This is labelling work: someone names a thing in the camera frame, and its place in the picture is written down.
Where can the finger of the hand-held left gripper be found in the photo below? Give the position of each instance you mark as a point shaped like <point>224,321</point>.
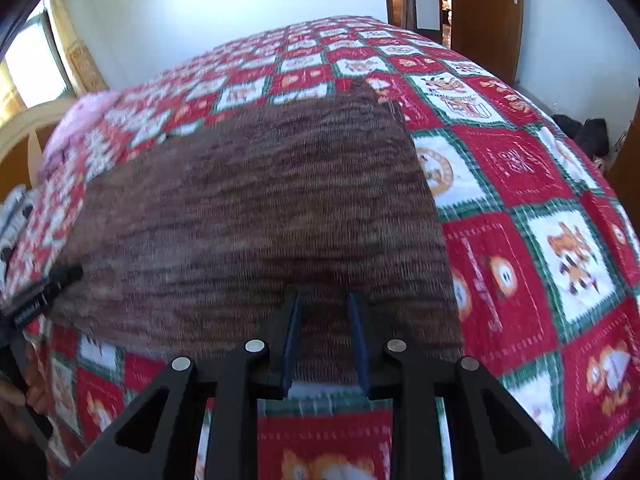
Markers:
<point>65,276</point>

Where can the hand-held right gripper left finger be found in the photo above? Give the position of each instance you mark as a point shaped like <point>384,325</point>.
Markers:
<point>291,345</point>

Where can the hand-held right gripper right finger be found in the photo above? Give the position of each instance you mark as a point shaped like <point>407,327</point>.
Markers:
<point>359,345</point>

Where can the brown knit sweater sun motifs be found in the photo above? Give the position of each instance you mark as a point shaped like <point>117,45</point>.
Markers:
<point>250,210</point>

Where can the person's left hand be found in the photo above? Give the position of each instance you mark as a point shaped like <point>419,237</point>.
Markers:
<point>37,380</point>

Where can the black and white patterned pillow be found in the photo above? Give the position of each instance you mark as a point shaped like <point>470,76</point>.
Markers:
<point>15,220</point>

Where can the cream wooden headboard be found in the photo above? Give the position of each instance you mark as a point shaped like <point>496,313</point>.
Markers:
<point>20,145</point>

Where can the pink pillow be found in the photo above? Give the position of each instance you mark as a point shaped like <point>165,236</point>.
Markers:
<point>80,120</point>

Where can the window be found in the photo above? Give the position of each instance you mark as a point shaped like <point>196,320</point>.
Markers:
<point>35,55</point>

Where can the yellow patterned curtain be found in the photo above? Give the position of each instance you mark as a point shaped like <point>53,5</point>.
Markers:
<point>80,45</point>

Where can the red checkered printed bedspread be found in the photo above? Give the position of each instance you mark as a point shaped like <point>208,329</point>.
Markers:
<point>500,160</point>

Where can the black bag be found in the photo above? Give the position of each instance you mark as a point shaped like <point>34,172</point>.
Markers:
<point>585,135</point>

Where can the brown wooden cabinet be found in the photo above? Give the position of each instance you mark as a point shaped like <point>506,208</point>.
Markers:
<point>627,155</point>

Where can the brown wooden door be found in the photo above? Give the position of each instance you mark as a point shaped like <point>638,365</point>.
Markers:
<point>485,25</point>

